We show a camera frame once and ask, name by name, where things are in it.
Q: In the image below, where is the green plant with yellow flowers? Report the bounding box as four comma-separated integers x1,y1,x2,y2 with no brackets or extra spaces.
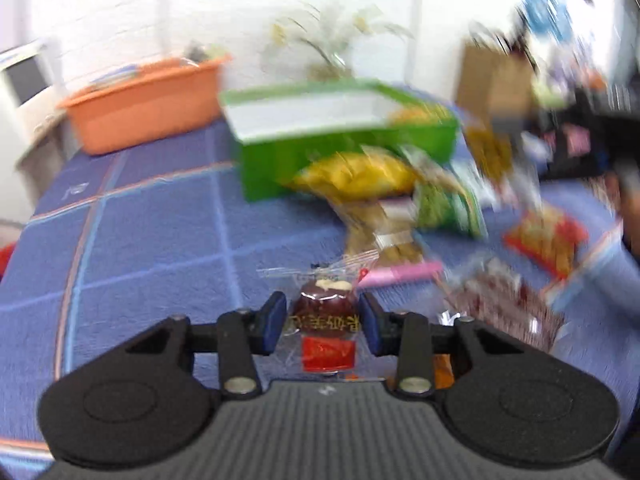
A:
262,2,416,73

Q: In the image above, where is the white appliance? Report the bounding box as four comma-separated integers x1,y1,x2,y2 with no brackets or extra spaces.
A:
0,42,66,111

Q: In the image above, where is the green cardboard box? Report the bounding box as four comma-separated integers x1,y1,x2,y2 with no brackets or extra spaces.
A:
220,77,461,203

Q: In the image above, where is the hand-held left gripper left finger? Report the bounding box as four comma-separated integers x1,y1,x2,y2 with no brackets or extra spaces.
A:
125,291,288,401

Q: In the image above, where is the clear packet of brown snacks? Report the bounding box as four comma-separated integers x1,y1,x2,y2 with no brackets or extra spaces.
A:
330,195,426,268

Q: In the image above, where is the wall poster with blue circles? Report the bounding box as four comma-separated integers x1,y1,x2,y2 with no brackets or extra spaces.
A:
517,0,576,43

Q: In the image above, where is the orange-yellow snack packet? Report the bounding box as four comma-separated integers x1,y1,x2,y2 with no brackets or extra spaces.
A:
462,125,516,186

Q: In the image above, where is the blue checked blanket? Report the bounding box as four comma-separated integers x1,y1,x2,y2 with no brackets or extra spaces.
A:
0,105,640,461

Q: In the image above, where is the glass vase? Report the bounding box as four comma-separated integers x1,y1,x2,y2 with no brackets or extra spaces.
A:
310,55,353,82

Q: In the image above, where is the maroon and white snack packet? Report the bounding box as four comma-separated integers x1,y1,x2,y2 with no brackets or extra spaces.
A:
445,260,566,353

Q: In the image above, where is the yellow snack bag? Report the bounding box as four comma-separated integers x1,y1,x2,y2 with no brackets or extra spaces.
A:
292,152,418,201

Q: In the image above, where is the dark furniture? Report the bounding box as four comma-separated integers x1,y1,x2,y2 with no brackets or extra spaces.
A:
540,82,640,181

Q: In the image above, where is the clear-wrapped dark red candy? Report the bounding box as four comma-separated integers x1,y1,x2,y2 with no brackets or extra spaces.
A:
257,255,381,376

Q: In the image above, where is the green snack bag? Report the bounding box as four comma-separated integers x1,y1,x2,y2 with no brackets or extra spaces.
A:
412,157,488,238

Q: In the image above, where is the red snack packet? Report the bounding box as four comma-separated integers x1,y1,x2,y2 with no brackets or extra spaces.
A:
502,205,588,281

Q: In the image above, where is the brown cardboard box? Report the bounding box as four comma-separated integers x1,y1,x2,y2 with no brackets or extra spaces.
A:
455,42,538,121

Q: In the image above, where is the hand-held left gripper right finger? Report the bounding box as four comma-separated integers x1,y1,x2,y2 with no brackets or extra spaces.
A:
360,292,526,395

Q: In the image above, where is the orange plastic tub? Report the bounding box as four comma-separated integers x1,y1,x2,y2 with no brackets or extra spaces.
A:
57,52,233,156

